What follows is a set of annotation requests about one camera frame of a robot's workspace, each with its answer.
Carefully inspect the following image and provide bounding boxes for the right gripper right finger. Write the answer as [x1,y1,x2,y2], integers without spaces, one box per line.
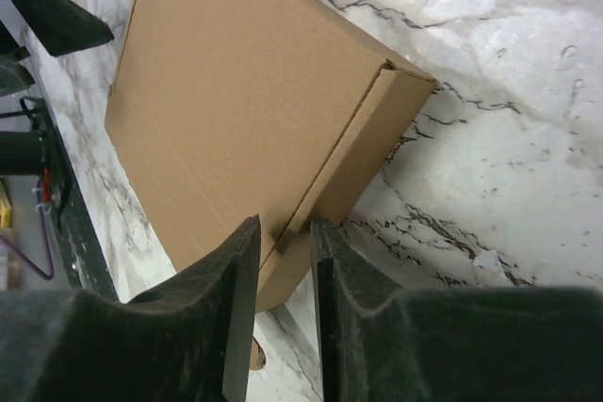
[310,217,602,401]

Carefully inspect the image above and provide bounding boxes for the brown cardboard box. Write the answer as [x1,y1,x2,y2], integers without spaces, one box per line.
[105,0,435,312]

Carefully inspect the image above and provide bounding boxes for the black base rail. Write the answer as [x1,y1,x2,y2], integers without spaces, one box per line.
[51,175,118,301]

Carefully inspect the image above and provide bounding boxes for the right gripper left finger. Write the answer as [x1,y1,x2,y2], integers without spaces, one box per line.
[1,217,261,401]

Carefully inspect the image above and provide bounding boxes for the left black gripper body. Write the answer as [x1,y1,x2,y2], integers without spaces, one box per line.
[0,56,72,233]

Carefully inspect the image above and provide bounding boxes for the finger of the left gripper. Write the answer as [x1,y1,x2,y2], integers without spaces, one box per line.
[10,0,114,56]

